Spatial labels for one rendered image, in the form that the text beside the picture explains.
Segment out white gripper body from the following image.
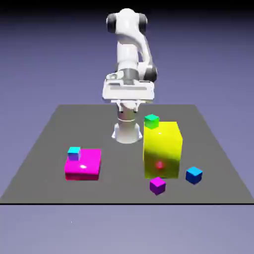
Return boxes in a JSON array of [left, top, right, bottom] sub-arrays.
[[102, 78, 155, 104]]

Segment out small green cube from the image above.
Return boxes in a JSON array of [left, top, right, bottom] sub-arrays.
[[144, 114, 160, 130]]

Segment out small cyan cube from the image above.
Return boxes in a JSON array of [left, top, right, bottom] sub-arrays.
[[67, 146, 81, 162]]

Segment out small purple cube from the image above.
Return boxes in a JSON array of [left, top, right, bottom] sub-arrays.
[[149, 177, 167, 196]]

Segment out small blue cube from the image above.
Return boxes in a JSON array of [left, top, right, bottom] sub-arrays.
[[186, 166, 203, 185]]

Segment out large yellow box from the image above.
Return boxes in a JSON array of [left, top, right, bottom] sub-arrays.
[[143, 121, 184, 180]]

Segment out large magenta box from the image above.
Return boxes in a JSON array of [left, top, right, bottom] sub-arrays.
[[64, 148, 102, 182]]

